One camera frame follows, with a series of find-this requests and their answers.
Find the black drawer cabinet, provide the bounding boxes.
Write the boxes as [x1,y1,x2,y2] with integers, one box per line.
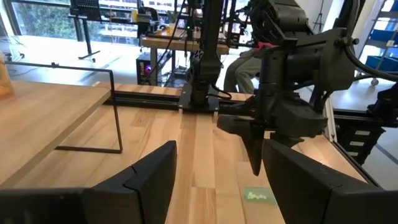
[335,123,387,166]

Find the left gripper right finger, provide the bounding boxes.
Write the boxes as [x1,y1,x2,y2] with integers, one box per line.
[262,139,390,224]

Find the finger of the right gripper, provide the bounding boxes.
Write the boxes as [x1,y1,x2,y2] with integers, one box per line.
[269,131,308,149]
[216,113,266,177]

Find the black mesh panel stand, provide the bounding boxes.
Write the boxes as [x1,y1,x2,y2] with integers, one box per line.
[68,0,102,62]

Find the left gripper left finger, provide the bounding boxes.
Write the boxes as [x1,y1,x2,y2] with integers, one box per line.
[83,140,178,224]

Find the black computer tower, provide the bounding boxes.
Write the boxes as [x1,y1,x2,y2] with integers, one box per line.
[136,52,158,86]

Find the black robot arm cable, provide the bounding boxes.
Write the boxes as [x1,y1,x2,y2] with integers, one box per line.
[341,36,398,83]

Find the blue bin storage rack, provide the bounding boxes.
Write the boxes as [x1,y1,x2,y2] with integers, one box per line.
[363,0,398,73]

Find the silver aluminium post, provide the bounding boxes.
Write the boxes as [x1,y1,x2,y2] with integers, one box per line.
[323,98,337,141]

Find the person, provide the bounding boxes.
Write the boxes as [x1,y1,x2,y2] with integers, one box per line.
[223,46,265,94]

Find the wooden shelf with black frame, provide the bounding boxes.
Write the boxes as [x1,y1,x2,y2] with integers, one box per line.
[0,60,124,189]

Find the green medicine bottle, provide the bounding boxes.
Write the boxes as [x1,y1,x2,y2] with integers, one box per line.
[243,185,278,207]

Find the wooden background table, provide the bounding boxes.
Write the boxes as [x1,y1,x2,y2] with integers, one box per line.
[141,29,231,56]

